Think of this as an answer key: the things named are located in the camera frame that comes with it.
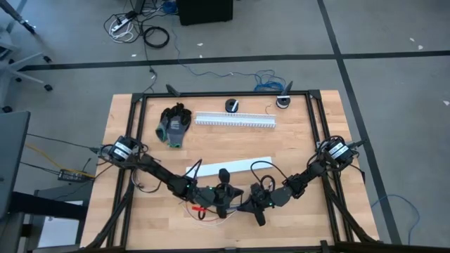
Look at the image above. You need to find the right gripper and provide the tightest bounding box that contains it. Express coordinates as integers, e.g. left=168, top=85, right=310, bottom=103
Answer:
left=237, top=182, right=274, bottom=228

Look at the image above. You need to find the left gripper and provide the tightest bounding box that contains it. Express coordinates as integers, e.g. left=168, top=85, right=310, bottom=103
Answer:
left=210, top=168, right=245, bottom=219

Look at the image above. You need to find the red wire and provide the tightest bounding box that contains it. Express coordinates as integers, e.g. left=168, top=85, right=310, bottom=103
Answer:
left=182, top=203, right=229, bottom=223

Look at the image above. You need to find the white slotted cable raceway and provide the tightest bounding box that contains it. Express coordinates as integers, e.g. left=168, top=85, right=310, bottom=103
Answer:
left=194, top=111, right=277, bottom=129

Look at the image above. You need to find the white flat raceway cover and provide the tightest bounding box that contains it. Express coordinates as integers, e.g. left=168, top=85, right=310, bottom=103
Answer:
left=185, top=156, right=274, bottom=179

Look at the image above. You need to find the grey work glove green cuff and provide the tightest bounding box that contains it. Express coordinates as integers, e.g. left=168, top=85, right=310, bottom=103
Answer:
left=165, top=103, right=193, bottom=149
left=155, top=105, right=176, bottom=143

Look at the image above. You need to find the black computer case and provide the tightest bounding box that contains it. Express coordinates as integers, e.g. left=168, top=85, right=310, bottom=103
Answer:
left=176, top=0, right=234, bottom=27

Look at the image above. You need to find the black desk beam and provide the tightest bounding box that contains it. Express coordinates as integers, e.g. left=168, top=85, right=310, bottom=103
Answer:
left=10, top=191, right=89, bottom=222

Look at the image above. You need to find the white power strip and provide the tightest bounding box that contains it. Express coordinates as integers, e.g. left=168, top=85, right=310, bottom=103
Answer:
left=110, top=15, right=132, bottom=34

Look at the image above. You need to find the grey desk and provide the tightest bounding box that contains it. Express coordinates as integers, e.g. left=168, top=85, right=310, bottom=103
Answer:
left=0, top=110, right=32, bottom=221

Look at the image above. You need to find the grey office chair base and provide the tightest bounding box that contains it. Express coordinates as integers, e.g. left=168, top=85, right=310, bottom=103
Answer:
left=0, top=24, right=54, bottom=114

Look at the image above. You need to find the dark metal pole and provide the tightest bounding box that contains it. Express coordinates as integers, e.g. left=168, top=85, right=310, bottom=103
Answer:
left=0, top=0, right=38, bottom=35

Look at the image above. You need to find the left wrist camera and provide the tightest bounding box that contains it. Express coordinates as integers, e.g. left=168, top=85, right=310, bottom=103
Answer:
left=210, top=186, right=228, bottom=205

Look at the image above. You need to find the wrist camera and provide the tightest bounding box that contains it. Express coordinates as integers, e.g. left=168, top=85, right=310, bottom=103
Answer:
left=210, top=186, right=228, bottom=205
left=258, top=195, right=275, bottom=212

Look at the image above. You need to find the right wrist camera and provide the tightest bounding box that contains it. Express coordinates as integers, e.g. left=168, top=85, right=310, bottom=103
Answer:
left=258, top=195, right=275, bottom=212

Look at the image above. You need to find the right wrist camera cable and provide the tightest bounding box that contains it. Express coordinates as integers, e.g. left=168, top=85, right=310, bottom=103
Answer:
left=250, top=160, right=290, bottom=193

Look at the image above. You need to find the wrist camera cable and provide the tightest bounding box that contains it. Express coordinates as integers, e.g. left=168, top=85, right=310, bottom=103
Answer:
left=250, top=160, right=290, bottom=193
left=185, top=158, right=204, bottom=181

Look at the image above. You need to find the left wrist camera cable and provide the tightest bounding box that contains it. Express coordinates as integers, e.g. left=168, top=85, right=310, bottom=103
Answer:
left=185, top=158, right=204, bottom=181

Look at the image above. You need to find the black loose cable loop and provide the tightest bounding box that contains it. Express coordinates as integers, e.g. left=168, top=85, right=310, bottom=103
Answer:
left=130, top=167, right=163, bottom=194

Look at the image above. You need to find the black aluminium table frame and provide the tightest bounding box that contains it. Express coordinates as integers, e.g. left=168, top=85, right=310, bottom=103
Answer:
left=79, top=89, right=386, bottom=253

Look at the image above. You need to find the long thin blue cable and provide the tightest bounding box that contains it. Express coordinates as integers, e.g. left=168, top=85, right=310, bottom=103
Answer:
left=169, top=24, right=286, bottom=93

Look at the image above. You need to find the blue cable loop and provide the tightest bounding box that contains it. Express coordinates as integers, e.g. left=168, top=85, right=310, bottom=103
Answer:
left=371, top=193, right=421, bottom=245

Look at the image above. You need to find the black power cable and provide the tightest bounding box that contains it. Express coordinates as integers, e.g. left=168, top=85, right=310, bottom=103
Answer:
left=140, top=13, right=159, bottom=94

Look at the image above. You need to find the black coiled cable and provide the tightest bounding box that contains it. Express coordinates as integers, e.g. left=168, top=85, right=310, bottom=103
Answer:
left=143, top=26, right=171, bottom=49

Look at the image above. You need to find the yellow cable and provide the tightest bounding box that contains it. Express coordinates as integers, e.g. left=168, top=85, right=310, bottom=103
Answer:
left=23, top=142, right=96, bottom=179

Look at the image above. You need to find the white coiled cable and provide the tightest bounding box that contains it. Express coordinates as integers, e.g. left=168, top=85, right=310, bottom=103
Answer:
left=110, top=19, right=135, bottom=44

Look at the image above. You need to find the blue cable coil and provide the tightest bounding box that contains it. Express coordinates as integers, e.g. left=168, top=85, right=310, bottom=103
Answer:
left=162, top=0, right=179, bottom=15

